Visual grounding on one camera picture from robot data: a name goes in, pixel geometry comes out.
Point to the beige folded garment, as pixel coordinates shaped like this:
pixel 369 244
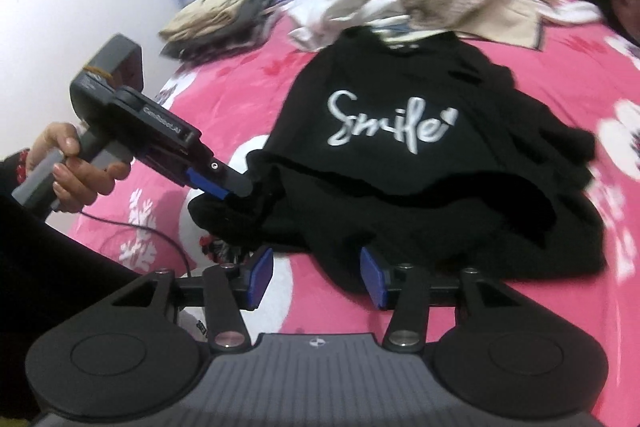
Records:
pixel 210 7

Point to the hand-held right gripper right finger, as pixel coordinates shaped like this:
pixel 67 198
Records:
pixel 372 278

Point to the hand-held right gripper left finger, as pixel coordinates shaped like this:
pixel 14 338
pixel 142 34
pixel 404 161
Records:
pixel 262 277

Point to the black printed sweatshirt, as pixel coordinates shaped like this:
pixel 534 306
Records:
pixel 400 187

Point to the person's left hand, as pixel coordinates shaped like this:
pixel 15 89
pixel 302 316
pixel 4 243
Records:
pixel 82 189

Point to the person's left forearm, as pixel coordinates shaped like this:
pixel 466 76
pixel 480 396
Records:
pixel 30 257

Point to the white towel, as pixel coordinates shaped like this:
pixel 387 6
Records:
pixel 572 12

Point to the pink floral blanket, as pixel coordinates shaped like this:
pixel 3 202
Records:
pixel 550 57

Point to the light blue cloth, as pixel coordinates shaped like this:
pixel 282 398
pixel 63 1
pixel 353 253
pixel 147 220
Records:
pixel 395 28

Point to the cream cloth with black trim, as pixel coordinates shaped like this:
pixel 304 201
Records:
pixel 510 22

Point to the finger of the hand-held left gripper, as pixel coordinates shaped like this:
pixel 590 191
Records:
pixel 220 177

